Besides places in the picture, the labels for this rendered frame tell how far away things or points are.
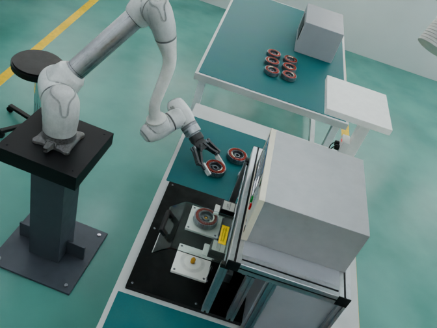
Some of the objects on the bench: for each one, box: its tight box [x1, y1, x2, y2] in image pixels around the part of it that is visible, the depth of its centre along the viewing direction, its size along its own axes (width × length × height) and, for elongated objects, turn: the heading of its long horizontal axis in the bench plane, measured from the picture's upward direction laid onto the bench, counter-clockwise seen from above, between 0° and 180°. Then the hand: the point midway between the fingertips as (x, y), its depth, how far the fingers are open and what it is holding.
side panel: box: [243, 282, 346, 328], centre depth 176 cm, size 28×3×32 cm, turn 62°
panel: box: [241, 278, 268, 326], centre depth 201 cm, size 1×66×30 cm, turn 152°
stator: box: [226, 148, 247, 165], centre depth 263 cm, size 11×11×4 cm
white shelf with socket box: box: [324, 75, 393, 157], centre depth 268 cm, size 35×37×46 cm
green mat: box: [166, 116, 266, 203], centre depth 262 cm, size 94×61×1 cm, turn 62°
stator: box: [205, 159, 226, 178], centre depth 250 cm, size 11×11×4 cm
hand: (214, 167), depth 250 cm, fingers closed on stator, 11 cm apart
